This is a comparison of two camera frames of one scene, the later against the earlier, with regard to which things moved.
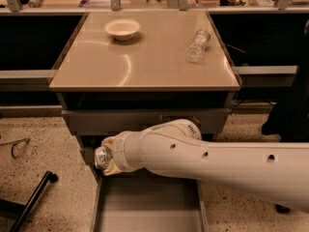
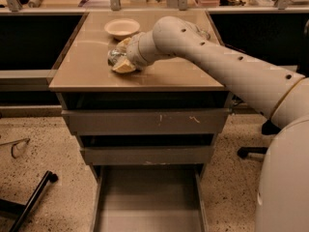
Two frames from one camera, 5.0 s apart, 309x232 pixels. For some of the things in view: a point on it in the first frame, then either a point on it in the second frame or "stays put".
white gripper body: x=121 y=152 to x=134 y=52
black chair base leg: x=22 y=213 stays put
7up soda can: x=102 y=157 to x=113 y=54
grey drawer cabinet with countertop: x=125 y=71 stays put
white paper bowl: x=123 y=29 stays put
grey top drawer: x=108 y=122 stays put
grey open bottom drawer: x=140 y=200 stays put
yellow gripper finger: x=109 y=141 to x=122 y=44
